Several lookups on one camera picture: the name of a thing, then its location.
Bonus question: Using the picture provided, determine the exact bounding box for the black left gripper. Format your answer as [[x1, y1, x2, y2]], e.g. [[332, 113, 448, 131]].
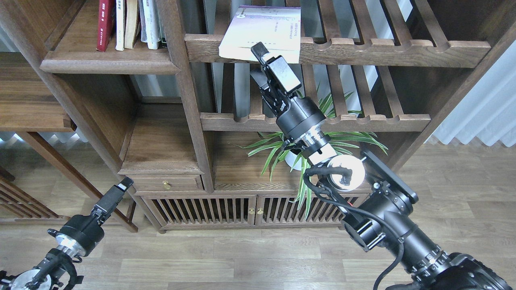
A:
[[48, 177, 134, 258]]

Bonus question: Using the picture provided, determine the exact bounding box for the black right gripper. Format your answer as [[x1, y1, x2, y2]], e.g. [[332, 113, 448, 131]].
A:
[[250, 42, 325, 141]]

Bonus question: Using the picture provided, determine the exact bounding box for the white lavender paperback book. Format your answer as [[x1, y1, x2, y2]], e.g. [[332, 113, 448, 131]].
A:
[[218, 5, 302, 64]]

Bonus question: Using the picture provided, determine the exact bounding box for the red paperback book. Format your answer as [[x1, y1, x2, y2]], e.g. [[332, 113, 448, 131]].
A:
[[96, 0, 116, 52]]

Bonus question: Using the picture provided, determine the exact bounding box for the yellow green paperback book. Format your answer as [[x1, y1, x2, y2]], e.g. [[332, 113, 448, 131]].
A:
[[115, 0, 126, 51]]

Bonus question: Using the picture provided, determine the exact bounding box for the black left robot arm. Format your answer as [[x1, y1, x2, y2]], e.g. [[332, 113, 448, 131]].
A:
[[1, 177, 134, 290]]

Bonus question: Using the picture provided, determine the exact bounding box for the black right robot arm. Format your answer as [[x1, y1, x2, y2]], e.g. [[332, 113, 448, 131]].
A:
[[251, 42, 510, 290]]

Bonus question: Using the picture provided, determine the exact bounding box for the brass drawer knob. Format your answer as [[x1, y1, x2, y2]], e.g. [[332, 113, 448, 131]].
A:
[[162, 180, 171, 191]]

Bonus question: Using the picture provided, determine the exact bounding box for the green spider plant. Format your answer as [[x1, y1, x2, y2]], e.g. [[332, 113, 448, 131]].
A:
[[236, 93, 387, 211]]

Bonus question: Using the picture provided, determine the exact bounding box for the white plant pot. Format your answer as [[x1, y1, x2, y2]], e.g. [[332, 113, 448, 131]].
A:
[[284, 146, 307, 171]]

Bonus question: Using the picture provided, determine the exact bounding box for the dark wooden bookshelf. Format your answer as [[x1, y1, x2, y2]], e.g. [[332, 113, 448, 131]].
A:
[[1, 0, 515, 233]]

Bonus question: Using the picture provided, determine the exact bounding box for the dark green upright book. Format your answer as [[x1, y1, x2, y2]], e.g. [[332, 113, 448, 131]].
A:
[[158, 16, 168, 48]]

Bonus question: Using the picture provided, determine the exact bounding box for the white upright book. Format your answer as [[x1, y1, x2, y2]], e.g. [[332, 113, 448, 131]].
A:
[[138, 0, 162, 50]]

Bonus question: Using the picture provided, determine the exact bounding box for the tan upright book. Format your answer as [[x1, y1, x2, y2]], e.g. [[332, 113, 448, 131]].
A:
[[124, 0, 141, 49]]

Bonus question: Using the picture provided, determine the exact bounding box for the white curtain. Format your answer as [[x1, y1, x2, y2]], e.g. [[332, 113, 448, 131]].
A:
[[427, 43, 516, 147]]

